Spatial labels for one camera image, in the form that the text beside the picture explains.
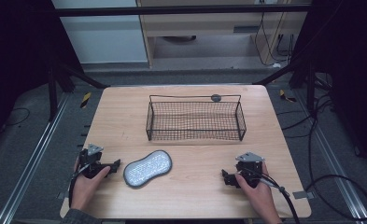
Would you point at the grey oval scrubbing pad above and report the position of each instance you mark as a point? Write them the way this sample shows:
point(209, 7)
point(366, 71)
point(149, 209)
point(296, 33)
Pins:
point(147, 168)

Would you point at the person's right hand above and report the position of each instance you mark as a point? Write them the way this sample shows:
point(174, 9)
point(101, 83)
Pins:
point(260, 199)

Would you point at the black metal stand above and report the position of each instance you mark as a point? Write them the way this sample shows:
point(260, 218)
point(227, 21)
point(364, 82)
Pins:
point(311, 90)
point(52, 93)

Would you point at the grey tape piece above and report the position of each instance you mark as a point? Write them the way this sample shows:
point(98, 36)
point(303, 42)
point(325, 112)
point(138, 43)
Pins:
point(303, 195)
point(61, 195)

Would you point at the aluminium floor rail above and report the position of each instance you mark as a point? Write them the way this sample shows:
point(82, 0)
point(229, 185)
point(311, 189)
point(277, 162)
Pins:
point(31, 161)
point(333, 161)

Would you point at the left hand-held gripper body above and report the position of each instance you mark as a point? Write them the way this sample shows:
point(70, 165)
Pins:
point(91, 160)

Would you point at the black curtain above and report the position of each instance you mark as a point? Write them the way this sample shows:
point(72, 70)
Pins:
point(352, 77)
point(16, 62)

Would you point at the light wooden desk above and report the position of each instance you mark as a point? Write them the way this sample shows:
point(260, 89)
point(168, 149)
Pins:
point(203, 26)

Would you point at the black horizontal crossbar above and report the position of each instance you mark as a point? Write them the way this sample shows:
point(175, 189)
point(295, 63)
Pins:
point(172, 10)

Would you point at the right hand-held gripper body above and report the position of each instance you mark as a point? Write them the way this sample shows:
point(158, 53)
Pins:
point(251, 169)

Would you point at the yellow and black tape strip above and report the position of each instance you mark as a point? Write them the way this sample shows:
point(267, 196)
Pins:
point(85, 100)
point(286, 96)

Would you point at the white cabinet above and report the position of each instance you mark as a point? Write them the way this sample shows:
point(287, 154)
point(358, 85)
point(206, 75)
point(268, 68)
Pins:
point(103, 40)

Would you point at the person's left hand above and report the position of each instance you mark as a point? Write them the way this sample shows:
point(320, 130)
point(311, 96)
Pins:
point(83, 193)

